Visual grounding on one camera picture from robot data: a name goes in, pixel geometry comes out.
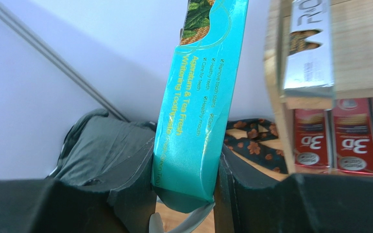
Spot wooden two-tier shelf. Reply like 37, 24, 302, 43
264, 0, 373, 173

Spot red 3D toothpaste box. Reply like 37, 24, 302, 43
332, 98, 373, 175
294, 109, 331, 174

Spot black orange patterned strap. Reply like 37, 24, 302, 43
222, 118, 289, 175

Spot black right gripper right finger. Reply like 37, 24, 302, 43
214, 153, 373, 233

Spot dark green pillow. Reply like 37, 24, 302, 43
48, 109, 156, 186

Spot silver teal Oral toothpaste box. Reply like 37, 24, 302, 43
283, 0, 335, 99

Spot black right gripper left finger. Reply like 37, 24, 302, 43
0, 140, 156, 233

